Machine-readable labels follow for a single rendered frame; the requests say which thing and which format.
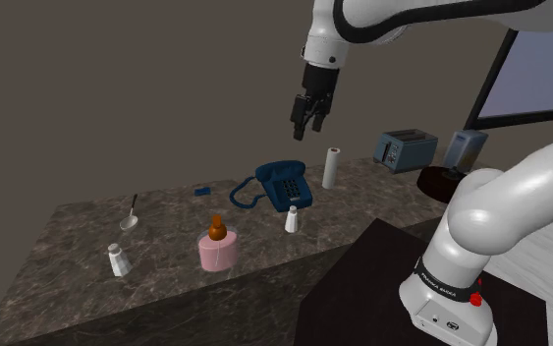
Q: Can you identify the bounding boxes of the blue grey toaster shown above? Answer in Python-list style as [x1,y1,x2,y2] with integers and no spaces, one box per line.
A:
[372,128,439,175]

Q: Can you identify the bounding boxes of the white salt shaker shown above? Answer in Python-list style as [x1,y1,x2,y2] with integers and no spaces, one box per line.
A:
[107,242,133,278]
[284,204,300,235]

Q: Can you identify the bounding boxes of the white paper towel roll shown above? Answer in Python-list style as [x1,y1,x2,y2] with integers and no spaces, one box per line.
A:
[321,146,342,191]

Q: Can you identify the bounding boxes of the black framed window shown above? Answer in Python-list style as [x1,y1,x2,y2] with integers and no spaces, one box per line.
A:
[463,28,553,132]

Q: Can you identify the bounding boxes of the dark round pan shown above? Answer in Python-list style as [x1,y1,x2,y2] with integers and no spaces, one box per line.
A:
[416,164,469,204]

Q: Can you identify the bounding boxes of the dark robot stand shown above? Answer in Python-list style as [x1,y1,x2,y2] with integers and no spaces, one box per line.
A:
[293,217,551,346]

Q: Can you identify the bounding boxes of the blue corded telephone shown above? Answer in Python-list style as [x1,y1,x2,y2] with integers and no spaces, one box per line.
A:
[229,159,314,213]

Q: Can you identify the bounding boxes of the blue coffee machine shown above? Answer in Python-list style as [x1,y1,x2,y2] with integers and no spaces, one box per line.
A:
[442,129,490,174]

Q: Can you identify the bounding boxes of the silver ladle with black handle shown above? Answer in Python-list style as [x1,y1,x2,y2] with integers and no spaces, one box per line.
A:
[119,193,139,232]

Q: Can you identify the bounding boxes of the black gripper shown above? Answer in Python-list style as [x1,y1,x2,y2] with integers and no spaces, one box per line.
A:
[289,62,342,142]

